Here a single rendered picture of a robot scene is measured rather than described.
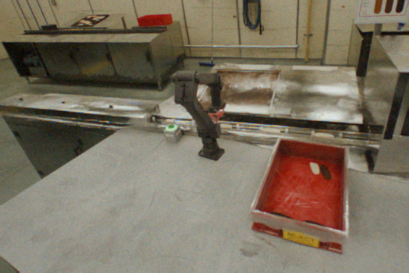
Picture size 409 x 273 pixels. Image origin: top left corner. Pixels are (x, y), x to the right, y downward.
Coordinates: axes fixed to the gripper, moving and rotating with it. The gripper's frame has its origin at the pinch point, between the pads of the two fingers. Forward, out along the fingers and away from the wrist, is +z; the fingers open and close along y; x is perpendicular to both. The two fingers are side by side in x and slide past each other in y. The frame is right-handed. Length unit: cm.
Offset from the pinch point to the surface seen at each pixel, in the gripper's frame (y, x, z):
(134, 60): 206, 217, 33
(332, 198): -39, -62, 10
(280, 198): -44, -42, 10
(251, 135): -6.6, -20.9, 5.1
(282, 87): 41, -31, -4
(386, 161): -21, -84, 2
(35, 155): -6, 160, 45
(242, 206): -50, -27, 11
